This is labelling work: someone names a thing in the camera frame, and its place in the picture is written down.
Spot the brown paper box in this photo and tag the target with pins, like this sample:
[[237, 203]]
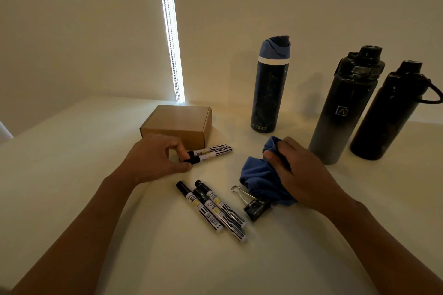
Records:
[[176, 122]]

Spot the black binder clip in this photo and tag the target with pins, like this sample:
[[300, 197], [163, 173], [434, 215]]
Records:
[[258, 208]]

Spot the blue cloth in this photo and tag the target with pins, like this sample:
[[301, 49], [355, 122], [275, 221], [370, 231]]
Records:
[[259, 177]]

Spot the navy bottle with blue lid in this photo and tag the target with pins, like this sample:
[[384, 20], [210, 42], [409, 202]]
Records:
[[270, 90]]

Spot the person's right hand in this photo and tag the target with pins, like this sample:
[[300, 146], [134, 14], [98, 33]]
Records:
[[311, 180]]

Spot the black grey gradient bottle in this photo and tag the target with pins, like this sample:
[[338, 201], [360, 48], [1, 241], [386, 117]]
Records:
[[341, 115]]

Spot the black white striped marker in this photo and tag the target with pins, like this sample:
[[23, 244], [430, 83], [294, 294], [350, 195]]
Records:
[[225, 222], [211, 155], [225, 208], [216, 148]]

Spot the barcode label black marker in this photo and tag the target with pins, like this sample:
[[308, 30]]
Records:
[[204, 211]]

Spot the person's right forearm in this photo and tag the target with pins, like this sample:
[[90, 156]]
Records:
[[391, 253]]

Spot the person's left forearm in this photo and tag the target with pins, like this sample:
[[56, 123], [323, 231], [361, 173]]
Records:
[[69, 243]]

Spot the person's left hand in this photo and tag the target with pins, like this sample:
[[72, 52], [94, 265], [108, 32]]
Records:
[[149, 160]]

